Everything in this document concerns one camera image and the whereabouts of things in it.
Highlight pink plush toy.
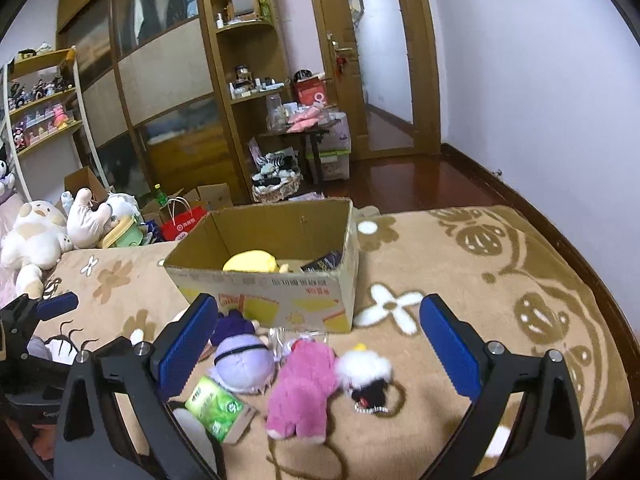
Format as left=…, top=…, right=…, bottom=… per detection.
left=265, top=341, right=339, bottom=447

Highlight wicker basket of socks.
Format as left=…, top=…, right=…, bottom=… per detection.
left=249, top=147, right=304, bottom=205

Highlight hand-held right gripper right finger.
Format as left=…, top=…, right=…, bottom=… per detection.
left=419, top=294, right=587, bottom=480

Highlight wooden door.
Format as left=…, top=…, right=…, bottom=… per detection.
left=304, top=0, right=442, bottom=159

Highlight open brown carton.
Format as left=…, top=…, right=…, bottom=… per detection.
left=63, top=166, right=109, bottom=207
left=181, top=183, right=234, bottom=212

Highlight dark blue packet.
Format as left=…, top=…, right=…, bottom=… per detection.
left=300, top=250, right=344, bottom=274

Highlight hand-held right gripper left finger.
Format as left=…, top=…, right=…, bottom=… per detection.
left=54, top=294, right=223, bottom=480

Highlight small white plush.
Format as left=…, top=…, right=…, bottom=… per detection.
left=105, top=193, right=142, bottom=222

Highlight pink packets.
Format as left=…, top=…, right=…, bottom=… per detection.
left=287, top=106, right=327, bottom=134

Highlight black and white character plush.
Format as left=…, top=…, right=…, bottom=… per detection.
left=0, top=144, right=19, bottom=197

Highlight large white duck plush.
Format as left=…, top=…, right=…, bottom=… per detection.
left=0, top=200, right=74, bottom=301

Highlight clear plastic jar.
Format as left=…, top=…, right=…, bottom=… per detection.
left=265, top=93, right=284, bottom=132

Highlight clear plastic storage box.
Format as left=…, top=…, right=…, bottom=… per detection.
left=305, top=111, right=353, bottom=182

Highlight red paper bag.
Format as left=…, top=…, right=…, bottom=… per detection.
left=160, top=197, right=209, bottom=242

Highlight wooden figurine shelf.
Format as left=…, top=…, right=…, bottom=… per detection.
left=0, top=46, right=101, bottom=201

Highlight purple plush toy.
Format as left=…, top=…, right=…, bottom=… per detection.
left=207, top=310, right=277, bottom=397

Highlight clear plastic packaging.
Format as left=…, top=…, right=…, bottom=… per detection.
left=269, top=327, right=329, bottom=361

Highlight wooden corner shelf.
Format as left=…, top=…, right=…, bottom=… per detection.
left=196, top=0, right=297, bottom=202

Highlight small dark table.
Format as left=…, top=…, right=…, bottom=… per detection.
left=257, top=127, right=332, bottom=186

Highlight green tissue packet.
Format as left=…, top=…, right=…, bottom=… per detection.
left=185, top=376, right=257, bottom=445

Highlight cardboard box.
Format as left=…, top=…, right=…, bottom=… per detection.
left=164, top=198, right=360, bottom=334

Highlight yellow plush toy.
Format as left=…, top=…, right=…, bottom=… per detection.
left=222, top=251, right=282, bottom=274

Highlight brown floral blanket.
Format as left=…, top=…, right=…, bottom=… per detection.
left=30, top=205, right=636, bottom=480

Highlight red gift box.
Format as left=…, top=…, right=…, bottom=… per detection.
left=292, top=76, right=332, bottom=107

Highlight green and yellow plush bag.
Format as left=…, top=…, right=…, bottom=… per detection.
left=99, top=215, right=147, bottom=249

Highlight wooden wardrobe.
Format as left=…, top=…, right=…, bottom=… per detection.
left=56, top=0, right=251, bottom=207

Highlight white and black plush keychain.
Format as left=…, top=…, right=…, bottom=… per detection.
left=334, top=344, right=394, bottom=416

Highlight white bunny plush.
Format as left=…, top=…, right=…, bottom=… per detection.
left=66, top=188, right=114, bottom=250

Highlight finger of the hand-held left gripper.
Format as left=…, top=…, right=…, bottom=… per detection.
left=0, top=292, right=80, bottom=362

